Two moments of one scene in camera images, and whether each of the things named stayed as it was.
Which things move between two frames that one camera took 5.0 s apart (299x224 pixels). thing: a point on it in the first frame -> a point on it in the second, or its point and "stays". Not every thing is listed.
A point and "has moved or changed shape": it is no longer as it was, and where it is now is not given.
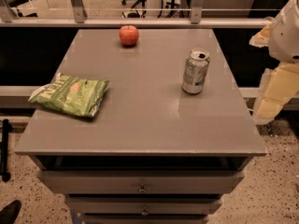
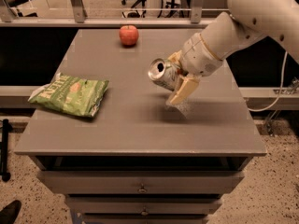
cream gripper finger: x=262 y=38 -> x=176 y=57
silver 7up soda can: x=194 y=71 has moved or changed shape
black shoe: x=9 y=214 stays
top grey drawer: x=138 y=182 stays
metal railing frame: x=77 y=13 stays
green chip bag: x=74 y=94 stays
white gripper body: x=286 y=36 -> x=199 y=57
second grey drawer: x=144 y=205 stays
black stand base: x=6 y=126 stays
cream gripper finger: x=278 y=86 -> x=185 y=88
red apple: x=129 y=35 stays
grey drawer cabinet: x=157 y=154 stays
